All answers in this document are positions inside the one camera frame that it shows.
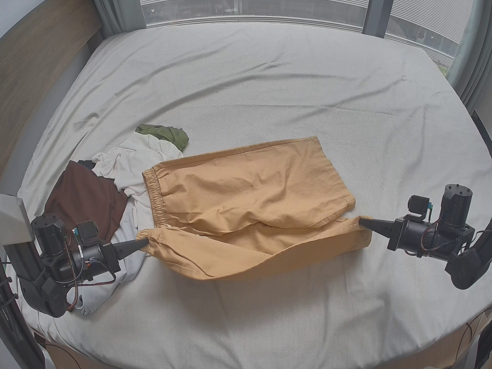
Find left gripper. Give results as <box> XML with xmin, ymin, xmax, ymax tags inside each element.
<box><xmin>79</xmin><ymin>242</ymin><xmax>122</xmax><ymax>275</ymax></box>

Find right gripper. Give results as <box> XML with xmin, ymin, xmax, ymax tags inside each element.
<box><xmin>387</xmin><ymin>218</ymin><xmax>426</xmax><ymax>253</ymax></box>

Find tan shorts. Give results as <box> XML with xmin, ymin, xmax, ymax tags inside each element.
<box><xmin>135</xmin><ymin>136</ymin><xmax>374</xmax><ymax>282</ymax></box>

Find pale grey garment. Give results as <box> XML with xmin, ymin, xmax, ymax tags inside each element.
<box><xmin>66</xmin><ymin>205</ymin><xmax>150</xmax><ymax>317</ymax></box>

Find dark brown garment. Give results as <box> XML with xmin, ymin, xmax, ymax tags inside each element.
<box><xmin>42</xmin><ymin>160</ymin><xmax>130</xmax><ymax>242</ymax></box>

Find white garment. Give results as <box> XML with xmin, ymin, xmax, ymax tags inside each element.
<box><xmin>91</xmin><ymin>132</ymin><xmax>185</xmax><ymax>241</ymax></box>

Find olive green garment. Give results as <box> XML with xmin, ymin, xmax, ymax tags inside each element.
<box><xmin>135</xmin><ymin>124</ymin><xmax>190</xmax><ymax>154</ymax></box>

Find grey-green curtain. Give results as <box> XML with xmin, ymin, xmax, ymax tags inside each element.
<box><xmin>445</xmin><ymin>0</ymin><xmax>492</xmax><ymax>115</ymax></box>
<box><xmin>84</xmin><ymin>0</ymin><xmax>148</xmax><ymax>41</ymax></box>

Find window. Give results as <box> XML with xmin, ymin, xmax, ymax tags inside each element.
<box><xmin>131</xmin><ymin>0</ymin><xmax>481</xmax><ymax>70</ymax></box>

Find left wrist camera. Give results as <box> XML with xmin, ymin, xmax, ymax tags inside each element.
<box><xmin>74</xmin><ymin>221</ymin><xmax>100</xmax><ymax>250</ymax></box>

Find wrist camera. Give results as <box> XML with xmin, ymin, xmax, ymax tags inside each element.
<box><xmin>402</xmin><ymin>194</ymin><xmax>432</xmax><ymax>224</ymax></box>
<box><xmin>74</xmin><ymin>221</ymin><xmax>100</xmax><ymax>250</ymax></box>

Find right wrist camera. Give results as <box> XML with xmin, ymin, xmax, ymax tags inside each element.
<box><xmin>402</xmin><ymin>194</ymin><xmax>432</xmax><ymax>224</ymax></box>

